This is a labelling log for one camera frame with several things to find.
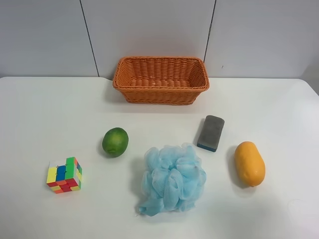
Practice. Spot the orange woven basket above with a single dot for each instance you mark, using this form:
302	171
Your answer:
165	80

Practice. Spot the light blue bath pouf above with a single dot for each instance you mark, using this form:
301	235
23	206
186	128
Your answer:
173	181

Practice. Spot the green lemon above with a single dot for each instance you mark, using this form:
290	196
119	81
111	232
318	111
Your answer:
115	142

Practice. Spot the grey blue whiteboard eraser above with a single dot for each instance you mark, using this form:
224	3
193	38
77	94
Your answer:
210	133

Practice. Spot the colourful puzzle cube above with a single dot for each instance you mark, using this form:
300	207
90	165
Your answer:
64	175

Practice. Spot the yellow mango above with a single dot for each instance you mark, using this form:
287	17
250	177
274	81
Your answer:
249	164

